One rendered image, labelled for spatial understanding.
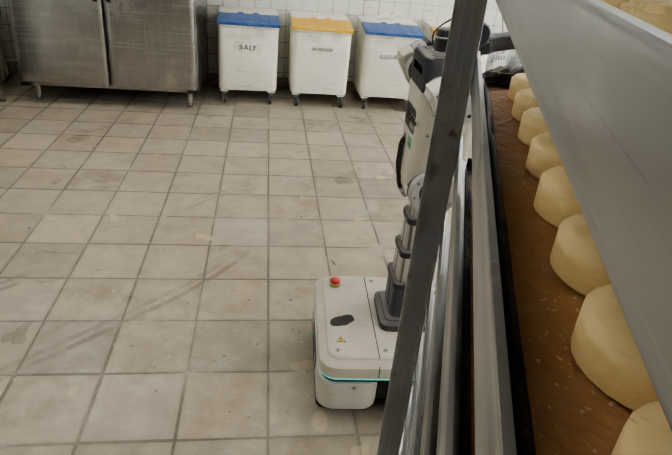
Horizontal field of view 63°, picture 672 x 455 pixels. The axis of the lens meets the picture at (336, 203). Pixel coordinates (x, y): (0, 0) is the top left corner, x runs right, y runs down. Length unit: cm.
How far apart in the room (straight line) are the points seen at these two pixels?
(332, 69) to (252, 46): 73
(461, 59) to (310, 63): 453
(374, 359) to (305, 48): 357
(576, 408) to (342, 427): 185
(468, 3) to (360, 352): 150
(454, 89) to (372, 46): 455
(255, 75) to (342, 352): 356
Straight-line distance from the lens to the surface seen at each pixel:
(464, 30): 55
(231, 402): 209
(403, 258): 189
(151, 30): 483
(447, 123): 57
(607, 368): 19
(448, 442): 26
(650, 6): 22
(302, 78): 510
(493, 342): 17
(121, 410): 212
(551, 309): 23
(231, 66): 507
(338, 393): 196
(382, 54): 513
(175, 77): 488
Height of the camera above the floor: 153
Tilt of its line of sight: 27 degrees down
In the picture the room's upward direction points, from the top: 5 degrees clockwise
